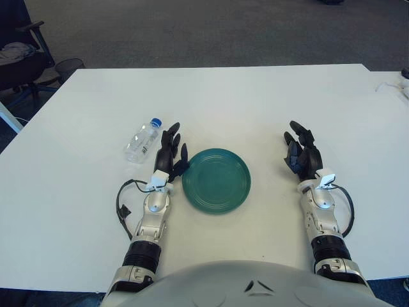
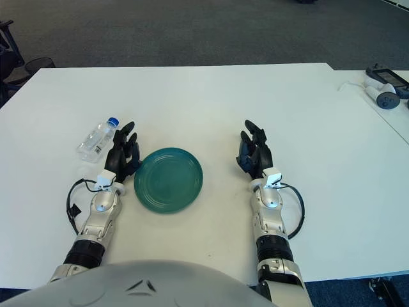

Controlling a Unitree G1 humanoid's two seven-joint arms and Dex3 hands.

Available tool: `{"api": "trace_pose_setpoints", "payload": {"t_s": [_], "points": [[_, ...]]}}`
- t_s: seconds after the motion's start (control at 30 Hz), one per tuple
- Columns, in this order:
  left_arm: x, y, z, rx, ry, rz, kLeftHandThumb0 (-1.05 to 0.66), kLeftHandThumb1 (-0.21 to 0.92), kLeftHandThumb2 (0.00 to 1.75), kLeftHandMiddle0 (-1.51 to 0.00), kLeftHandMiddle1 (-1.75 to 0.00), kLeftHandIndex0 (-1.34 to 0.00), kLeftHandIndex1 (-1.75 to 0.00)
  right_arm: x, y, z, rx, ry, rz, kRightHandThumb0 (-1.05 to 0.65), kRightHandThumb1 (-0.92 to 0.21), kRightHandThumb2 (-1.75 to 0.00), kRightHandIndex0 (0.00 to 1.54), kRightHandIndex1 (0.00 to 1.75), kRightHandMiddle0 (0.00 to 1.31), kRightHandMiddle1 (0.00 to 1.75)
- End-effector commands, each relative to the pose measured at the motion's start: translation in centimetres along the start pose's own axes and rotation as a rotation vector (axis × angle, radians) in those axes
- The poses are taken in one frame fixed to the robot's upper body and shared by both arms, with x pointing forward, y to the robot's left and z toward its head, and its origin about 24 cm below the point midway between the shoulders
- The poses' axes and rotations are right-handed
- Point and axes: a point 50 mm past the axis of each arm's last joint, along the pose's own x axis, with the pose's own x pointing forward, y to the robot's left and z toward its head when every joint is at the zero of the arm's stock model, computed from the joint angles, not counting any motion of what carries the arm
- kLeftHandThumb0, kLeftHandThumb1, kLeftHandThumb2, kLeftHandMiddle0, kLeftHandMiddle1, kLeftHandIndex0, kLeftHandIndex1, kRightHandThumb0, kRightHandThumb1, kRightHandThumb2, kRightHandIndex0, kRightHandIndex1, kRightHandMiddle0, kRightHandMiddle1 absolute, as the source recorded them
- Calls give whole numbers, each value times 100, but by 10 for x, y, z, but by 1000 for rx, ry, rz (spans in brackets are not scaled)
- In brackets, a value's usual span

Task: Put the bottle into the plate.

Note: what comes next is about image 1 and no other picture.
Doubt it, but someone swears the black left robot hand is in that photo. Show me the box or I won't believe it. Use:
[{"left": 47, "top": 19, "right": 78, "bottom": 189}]
[{"left": 153, "top": 121, "right": 192, "bottom": 183}]

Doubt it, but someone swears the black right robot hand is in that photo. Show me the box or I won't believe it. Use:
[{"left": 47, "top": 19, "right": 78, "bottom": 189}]
[{"left": 282, "top": 120, "right": 323, "bottom": 182}]

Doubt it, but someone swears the clear bottle with blue cap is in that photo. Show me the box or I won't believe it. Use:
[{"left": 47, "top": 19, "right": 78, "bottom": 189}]
[{"left": 123, "top": 117, "right": 164, "bottom": 164}]

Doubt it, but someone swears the green round plate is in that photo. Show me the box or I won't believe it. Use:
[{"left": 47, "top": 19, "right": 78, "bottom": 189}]
[{"left": 181, "top": 147, "right": 252, "bottom": 216}]

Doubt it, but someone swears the grey robot torso shell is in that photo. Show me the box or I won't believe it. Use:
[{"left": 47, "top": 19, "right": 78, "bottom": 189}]
[{"left": 100, "top": 260, "right": 409, "bottom": 307}]

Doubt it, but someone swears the black office chair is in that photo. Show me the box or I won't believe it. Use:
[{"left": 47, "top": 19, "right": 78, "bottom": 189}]
[{"left": 0, "top": 0, "right": 61, "bottom": 106}]

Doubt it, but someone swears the grey cloth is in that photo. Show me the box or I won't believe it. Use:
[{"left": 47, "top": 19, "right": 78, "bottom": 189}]
[{"left": 0, "top": 42, "right": 36, "bottom": 63}]

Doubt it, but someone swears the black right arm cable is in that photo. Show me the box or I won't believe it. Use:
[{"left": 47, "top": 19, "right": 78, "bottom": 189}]
[{"left": 330, "top": 182, "right": 356, "bottom": 239}]

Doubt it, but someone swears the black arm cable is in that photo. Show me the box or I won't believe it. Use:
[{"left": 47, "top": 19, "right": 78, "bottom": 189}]
[
  {"left": 116, "top": 178, "right": 153, "bottom": 241},
  {"left": 330, "top": 182, "right": 356, "bottom": 239}
]

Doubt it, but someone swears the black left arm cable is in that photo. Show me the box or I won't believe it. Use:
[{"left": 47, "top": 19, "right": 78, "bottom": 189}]
[{"left": 116, "top": 178, "right": 153, "bottom": 241}]

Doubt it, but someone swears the white thin cable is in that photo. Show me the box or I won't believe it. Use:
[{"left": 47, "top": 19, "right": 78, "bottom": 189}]
[{"left": 375, "top": 81, "right": 403, "bottom": 94}]

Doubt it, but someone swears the black wire mesh bin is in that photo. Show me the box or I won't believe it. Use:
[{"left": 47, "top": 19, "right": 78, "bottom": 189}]
[{"left": 54, "top": 58, "right": 86, "bottom": 84}]

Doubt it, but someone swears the white desk frame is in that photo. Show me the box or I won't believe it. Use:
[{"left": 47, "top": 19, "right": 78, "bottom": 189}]
[{"left": 0, "top": 102, "right": 24, "bottom": 134}]

